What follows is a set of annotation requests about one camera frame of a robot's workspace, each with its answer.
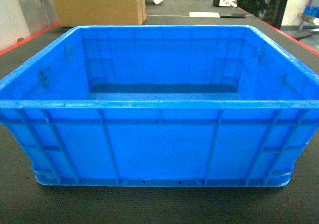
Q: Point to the black monitor screen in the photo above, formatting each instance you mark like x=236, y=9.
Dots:
x=269, y=11

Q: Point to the brown cardboard box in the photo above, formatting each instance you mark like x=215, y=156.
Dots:
x=73, y=13

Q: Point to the large blue plastic crate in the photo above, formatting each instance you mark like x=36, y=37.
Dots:
x=162, y=106

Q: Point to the white flat board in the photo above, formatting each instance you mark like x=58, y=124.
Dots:
x=204, y=15

